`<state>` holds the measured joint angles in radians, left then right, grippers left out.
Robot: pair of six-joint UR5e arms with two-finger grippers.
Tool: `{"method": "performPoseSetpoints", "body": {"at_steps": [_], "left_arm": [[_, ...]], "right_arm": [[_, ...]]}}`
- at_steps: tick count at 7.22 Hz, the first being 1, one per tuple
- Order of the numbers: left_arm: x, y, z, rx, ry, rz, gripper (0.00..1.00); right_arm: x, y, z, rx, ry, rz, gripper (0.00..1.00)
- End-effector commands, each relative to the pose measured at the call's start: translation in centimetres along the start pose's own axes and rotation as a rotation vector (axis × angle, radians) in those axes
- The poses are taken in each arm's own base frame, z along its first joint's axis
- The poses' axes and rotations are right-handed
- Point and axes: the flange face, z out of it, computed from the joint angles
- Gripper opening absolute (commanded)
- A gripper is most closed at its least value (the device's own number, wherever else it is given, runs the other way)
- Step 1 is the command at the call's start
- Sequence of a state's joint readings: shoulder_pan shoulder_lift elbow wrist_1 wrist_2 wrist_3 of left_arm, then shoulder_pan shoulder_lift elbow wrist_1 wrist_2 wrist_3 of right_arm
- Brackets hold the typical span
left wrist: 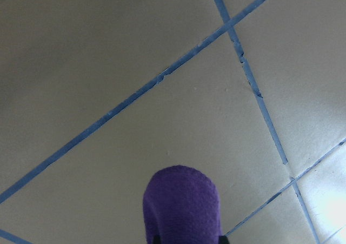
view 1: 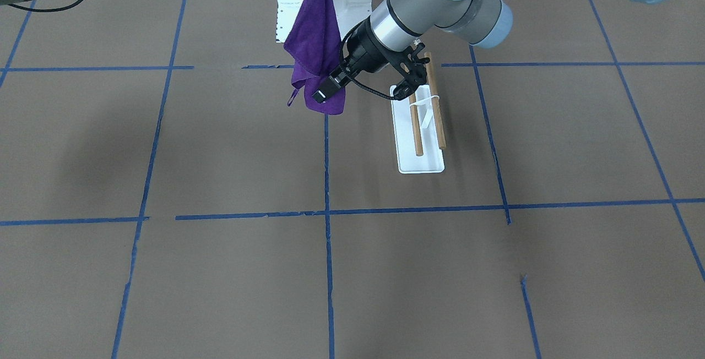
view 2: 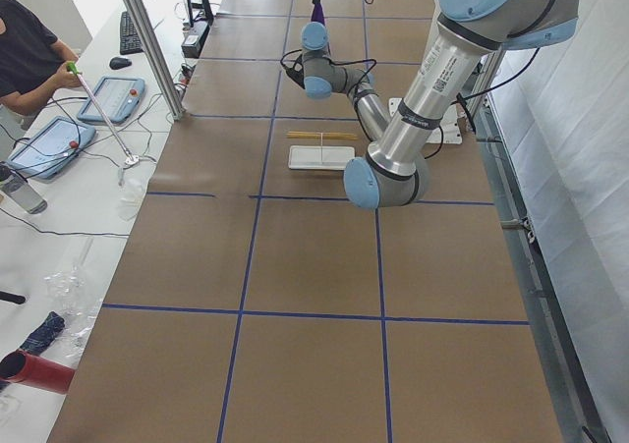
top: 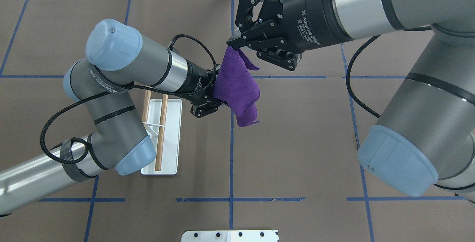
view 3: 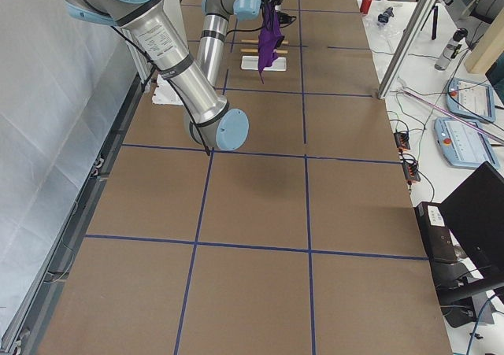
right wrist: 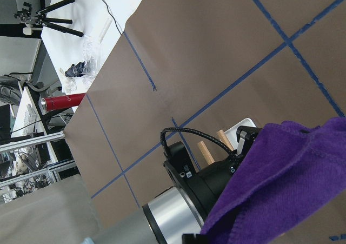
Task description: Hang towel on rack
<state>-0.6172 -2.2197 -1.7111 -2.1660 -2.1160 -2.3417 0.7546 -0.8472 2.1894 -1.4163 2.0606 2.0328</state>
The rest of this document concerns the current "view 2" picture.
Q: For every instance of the clear water bottle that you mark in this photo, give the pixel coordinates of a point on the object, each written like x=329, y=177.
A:
x=20, y=191

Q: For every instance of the blue teach pendant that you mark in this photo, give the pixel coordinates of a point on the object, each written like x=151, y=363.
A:
x=119, y=97
x=49, y=151

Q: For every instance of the wooden rack rod far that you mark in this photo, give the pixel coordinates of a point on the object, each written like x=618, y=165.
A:
x=332, y=135

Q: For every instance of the blue teach pendant far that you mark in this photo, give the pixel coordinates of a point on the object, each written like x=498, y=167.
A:
x=119, y=97

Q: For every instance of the aluminium frame post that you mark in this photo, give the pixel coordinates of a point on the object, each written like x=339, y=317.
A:
x=155, y=57

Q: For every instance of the black computer mouse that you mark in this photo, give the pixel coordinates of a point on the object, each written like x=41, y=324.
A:
x=118, y=63

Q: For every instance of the reacher grabber tool green handle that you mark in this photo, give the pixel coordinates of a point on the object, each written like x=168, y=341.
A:
x=131, y=159

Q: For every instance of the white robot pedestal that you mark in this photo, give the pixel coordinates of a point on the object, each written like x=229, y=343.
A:
x=450, y=132

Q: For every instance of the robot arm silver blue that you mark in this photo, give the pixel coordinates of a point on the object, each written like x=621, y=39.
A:
x=393, y=172

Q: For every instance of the person in black shirt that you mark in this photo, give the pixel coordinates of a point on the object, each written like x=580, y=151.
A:
x=34, y=61

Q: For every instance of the dark blue folded cloth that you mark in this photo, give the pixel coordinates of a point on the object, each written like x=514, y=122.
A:
x=40, y=339

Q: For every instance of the blue teach pendant near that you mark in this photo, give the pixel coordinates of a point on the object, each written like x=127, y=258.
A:
x=49, y=151

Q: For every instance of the white rack base tray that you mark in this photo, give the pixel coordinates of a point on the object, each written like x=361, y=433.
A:
x=321, y=157

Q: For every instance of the purple towel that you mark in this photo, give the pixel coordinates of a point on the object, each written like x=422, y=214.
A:
x=319, y=13

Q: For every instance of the black keyboard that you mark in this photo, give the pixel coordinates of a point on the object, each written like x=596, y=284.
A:
x=129, y=39

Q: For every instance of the red cylinder tube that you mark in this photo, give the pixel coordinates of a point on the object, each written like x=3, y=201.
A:
x=33, y=371

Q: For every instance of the clear plastic bag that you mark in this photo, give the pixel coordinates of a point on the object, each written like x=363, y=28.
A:
x=76, y=303

